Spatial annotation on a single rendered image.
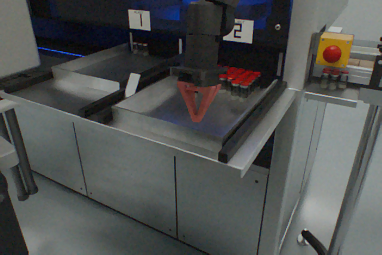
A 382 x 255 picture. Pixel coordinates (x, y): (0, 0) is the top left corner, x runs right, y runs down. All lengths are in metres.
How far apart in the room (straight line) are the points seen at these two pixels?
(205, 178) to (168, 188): 0.20
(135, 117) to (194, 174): 0.57
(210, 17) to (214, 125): 0.24
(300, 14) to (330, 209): 1.26
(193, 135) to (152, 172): 0.74
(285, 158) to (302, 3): 0.44
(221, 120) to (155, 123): 0.15
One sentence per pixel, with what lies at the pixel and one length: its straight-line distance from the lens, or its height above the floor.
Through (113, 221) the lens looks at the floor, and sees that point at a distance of 1.71.
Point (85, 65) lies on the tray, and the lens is 1.07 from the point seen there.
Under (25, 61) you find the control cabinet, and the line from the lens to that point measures 1.37.
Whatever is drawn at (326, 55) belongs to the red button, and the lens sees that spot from 0.80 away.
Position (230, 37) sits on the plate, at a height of 1.00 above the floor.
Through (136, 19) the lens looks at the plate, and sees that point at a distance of 1.06.
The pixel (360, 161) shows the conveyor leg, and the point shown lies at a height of 0.63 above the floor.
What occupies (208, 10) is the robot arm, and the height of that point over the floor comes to 1.12.
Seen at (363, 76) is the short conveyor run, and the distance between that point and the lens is 0.96.
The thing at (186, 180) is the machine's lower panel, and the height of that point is 0.44.
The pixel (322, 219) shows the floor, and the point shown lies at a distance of 1.80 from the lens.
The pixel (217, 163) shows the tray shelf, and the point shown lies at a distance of 0.55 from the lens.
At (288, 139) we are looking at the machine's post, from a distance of 0.94.
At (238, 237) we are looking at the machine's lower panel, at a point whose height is 0.25.
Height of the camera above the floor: 1.20
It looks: 26 degrees down
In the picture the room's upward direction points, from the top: straight up
